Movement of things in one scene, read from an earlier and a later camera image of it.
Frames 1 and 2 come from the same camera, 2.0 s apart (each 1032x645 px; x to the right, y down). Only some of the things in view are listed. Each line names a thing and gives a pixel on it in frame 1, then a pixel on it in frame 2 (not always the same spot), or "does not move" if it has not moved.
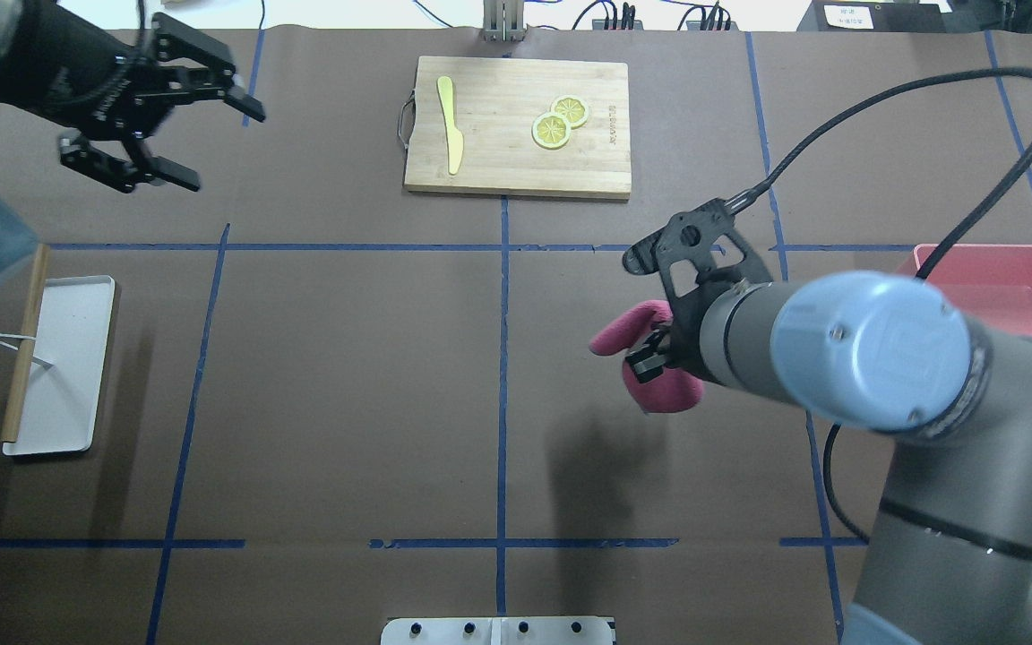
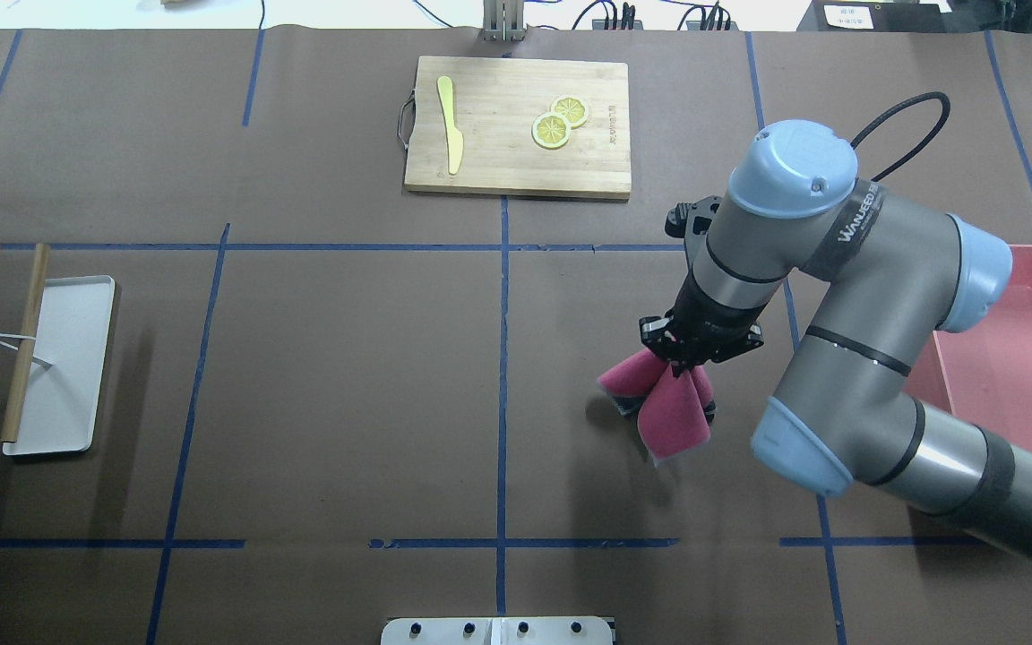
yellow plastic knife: x=455 y=144 does not move
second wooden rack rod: x=17 y=399 does not move
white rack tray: x=64 y=382 does not move
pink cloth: x=668 y=392 → x=674 y=416
